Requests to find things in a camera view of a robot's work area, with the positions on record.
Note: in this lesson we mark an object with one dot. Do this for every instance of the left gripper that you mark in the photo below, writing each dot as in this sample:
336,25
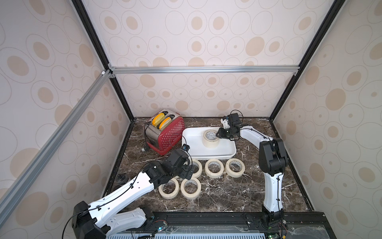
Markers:
185,173

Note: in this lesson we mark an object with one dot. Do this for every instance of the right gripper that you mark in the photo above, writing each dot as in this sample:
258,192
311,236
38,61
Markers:
224,132

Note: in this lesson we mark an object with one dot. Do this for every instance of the masking tape roll two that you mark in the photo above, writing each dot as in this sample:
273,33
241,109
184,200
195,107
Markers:
210,138

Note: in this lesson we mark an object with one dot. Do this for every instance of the masking tape roll five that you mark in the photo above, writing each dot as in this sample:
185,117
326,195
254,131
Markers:
198,169

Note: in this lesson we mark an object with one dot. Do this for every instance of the masking tape roll six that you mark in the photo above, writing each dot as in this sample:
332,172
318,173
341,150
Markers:
191,189

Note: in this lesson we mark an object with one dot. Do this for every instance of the masking tape roll one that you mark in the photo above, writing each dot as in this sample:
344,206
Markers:
169,190

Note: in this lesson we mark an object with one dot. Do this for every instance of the masking tape roll three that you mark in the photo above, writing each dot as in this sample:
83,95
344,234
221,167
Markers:
214,168

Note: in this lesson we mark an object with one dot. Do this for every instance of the masking tape roll four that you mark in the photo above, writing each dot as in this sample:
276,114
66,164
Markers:
235,168

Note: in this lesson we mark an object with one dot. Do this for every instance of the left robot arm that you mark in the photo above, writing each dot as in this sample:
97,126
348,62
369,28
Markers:
103,217

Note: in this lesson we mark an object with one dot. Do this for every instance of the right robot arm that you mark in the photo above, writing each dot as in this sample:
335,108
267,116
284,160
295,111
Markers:
272,160

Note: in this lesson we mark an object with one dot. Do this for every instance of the red polka-dot toaster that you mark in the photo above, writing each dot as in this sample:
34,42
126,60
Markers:
162,141

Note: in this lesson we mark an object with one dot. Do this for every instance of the yellow toast slice right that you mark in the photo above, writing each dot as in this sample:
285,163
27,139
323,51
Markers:
164,123

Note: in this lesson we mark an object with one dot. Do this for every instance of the yellow toast slice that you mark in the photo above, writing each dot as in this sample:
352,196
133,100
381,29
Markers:
158,119
164,123

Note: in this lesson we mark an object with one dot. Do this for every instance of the yellow toast slice left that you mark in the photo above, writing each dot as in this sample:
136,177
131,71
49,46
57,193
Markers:
158,119

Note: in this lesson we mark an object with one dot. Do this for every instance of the clear jar black lid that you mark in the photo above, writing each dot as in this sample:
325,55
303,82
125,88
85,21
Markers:
121,179

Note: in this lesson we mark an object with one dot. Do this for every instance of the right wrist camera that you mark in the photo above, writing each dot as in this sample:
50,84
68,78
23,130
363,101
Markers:
225,122

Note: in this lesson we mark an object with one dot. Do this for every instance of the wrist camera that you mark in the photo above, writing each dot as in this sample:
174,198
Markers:
185,147
225,122

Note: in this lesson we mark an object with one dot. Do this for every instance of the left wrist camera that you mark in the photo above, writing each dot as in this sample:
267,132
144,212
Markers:
185,147

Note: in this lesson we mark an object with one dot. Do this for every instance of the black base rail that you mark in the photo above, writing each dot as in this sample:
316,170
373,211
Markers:
210,225

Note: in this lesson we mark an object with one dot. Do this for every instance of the horizontal aluminium frame bar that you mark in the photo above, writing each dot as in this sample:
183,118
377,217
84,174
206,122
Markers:
204,69

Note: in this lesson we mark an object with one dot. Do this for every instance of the diagonal aluminium frame bar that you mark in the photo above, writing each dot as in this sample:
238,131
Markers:
24,182

